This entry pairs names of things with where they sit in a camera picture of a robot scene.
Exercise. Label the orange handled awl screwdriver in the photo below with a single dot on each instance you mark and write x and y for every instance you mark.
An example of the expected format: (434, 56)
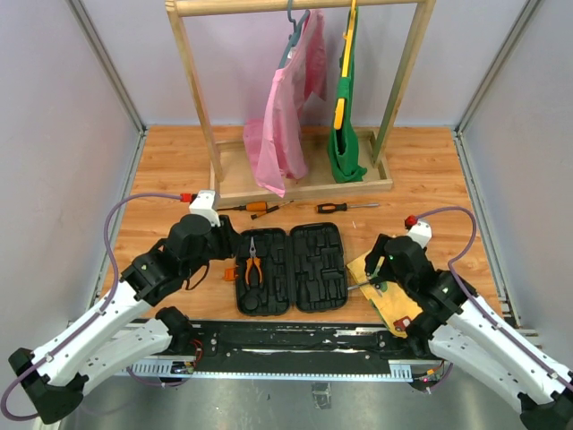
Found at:
(253, 207)

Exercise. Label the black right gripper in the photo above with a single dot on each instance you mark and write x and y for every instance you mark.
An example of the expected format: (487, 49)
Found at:
(373, 257)

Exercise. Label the slotted aluminium cable duct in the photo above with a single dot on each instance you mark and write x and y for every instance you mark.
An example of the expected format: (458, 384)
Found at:
(281, 366)

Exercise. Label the black orange handled screwdriver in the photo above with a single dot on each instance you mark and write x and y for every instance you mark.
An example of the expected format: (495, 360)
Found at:
(328, 208)

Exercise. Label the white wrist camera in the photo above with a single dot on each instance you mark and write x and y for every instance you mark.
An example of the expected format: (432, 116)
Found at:
(205, 204)
(420, 233)

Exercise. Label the black plastic tool case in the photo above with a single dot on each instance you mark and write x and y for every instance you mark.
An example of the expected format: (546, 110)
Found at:
(304, 268)

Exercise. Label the teal clothes hanger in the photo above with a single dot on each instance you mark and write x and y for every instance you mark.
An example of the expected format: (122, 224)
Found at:
(296, 34)

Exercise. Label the pink garment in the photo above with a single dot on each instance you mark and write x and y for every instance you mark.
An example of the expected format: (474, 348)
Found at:
(273, 142)

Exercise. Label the yellow cartoon cloth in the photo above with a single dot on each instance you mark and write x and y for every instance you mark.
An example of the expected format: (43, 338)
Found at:
(396, 307)

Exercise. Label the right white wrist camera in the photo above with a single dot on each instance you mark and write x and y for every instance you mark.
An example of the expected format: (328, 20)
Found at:
(420, 233)

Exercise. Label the small orange black screwdriver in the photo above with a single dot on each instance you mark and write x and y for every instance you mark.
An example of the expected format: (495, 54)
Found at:
(270, 209)

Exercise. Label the yellow clothes hanger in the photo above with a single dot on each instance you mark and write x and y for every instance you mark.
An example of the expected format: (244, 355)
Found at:
(349, 36)

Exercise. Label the orange handled needle nose pliers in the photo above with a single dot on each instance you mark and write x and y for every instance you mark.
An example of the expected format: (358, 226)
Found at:
(253, 275)

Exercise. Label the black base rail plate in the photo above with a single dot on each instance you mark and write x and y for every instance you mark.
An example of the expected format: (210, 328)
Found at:
(221, 337)

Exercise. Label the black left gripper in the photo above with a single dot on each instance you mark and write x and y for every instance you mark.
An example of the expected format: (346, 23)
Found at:
(229, 238)

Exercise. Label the claw hammer black handle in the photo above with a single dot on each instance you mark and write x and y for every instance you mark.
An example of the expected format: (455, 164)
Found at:
(362, 283)

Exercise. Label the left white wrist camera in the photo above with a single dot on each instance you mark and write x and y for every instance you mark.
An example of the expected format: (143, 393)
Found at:
(205, 204)

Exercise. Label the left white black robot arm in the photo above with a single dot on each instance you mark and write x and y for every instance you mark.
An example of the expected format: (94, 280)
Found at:
(58, 375)

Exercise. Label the green garment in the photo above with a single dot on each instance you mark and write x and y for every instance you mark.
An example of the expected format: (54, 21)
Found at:
(343, 145)

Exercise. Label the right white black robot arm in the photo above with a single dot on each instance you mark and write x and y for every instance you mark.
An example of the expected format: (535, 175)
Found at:
(457, 325)

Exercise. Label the wooden clothes rack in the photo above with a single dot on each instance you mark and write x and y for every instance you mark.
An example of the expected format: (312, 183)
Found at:
(303, 145)

